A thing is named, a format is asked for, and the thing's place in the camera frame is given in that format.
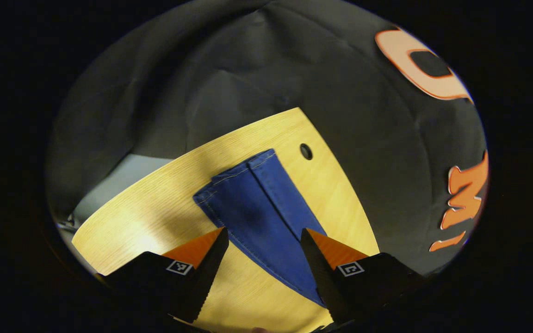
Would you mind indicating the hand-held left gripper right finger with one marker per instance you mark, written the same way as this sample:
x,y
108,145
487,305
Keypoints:
x,y
324,277

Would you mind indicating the blue denim jeans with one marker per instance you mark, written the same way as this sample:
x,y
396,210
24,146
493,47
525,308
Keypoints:
x,y
262,217

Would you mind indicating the black backdrop cloth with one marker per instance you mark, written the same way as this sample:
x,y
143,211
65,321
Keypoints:
x,y
271,60

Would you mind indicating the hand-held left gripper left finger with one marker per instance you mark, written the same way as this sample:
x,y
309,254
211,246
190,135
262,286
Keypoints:
x,y
201,277

